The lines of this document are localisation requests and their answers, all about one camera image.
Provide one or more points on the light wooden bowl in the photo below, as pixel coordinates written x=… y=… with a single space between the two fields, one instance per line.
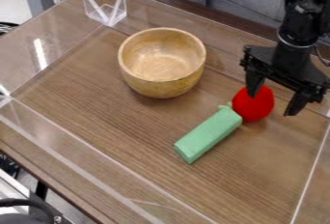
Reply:
x=162 y=62

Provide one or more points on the red fuzzy ball fruit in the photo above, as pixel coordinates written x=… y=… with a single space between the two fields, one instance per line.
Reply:
x=256 y=108

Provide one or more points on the clear acrylic corner bracket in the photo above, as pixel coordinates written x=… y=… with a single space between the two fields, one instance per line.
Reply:
x=106 y=14

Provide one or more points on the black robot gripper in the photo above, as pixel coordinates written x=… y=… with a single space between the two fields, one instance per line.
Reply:
x=288 y=66

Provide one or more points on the green rectangular block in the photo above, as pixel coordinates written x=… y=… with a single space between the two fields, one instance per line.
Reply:
x=209 y=133

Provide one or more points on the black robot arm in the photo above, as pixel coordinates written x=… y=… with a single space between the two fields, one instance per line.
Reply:
x=305 y=24

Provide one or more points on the clear acrylic tray enclosure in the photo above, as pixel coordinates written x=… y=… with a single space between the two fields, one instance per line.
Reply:
x=98 y=141

